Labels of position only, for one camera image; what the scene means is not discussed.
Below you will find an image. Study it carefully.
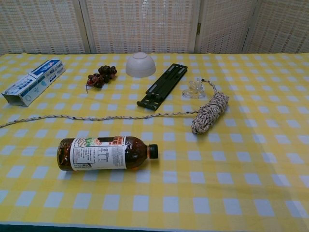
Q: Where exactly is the brown tea bottle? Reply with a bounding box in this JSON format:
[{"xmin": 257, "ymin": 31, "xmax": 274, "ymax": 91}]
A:
[{"xmin": 56, "ymin": 136, "xmax": 159, "ymax": 172}]

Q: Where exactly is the dark red grape bunch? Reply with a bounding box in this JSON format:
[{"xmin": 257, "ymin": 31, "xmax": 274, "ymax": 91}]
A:
[{"xmin": 85, "ymin": 65, "xmax": 118, "ymax": 94}]

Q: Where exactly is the white upturned bowl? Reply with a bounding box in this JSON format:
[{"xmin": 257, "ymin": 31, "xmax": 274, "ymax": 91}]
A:
[{"xmin": 125, "ymin": 52, "xmax": 156, "ymax": 78}]

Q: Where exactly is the yellow white checkered tablecloth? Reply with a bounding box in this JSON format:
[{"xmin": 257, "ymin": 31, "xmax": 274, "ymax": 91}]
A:
[{"xmin": 0, "ymin": 52, "xmax": 309, "ymax": 229}]

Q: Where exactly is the blue white toothpaste box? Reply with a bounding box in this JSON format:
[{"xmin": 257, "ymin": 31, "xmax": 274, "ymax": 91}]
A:
[{"xmin": 1, "ymin": 59, "xmax": 66, "ymax": 107}]

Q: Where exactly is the beige woven folding screen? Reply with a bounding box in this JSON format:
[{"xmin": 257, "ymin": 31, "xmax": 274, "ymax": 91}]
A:
[{"xmin": 0, "ymin": 0, "xmax": 309, "ymax": 56}]

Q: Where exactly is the clear plastic clip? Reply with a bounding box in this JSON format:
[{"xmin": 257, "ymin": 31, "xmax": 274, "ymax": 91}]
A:
[{"xmin": 181, "ymin": 77, "xmax": 207, "ymax": 99}]

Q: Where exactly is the black folding stand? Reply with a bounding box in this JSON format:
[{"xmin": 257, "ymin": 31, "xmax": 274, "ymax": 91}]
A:
[{"xmin": 136, "ymin": 63, "xmax": 188, "ymax": 112}]

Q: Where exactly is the white speckled braided rope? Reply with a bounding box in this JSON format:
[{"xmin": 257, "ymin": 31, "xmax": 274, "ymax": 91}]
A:
[{"xmin": 0, "ymin": 78, "xmax": 230, "ymax": 135}]

